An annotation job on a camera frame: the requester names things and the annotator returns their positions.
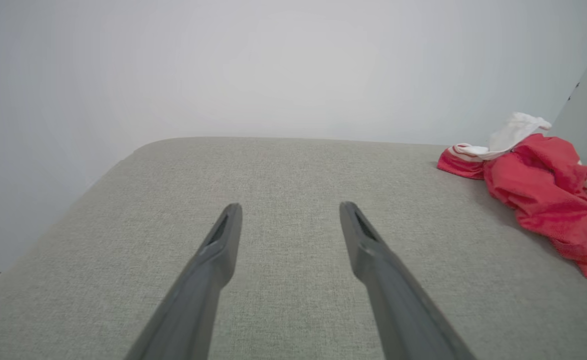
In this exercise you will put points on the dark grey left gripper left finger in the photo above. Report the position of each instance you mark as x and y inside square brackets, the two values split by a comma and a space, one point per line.
[213, 260]

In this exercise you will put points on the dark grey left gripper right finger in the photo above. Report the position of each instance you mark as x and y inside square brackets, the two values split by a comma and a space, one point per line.
[373, 260]

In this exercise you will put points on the red and white jersey garment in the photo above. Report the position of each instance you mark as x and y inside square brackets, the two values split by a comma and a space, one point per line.
[538, 185]

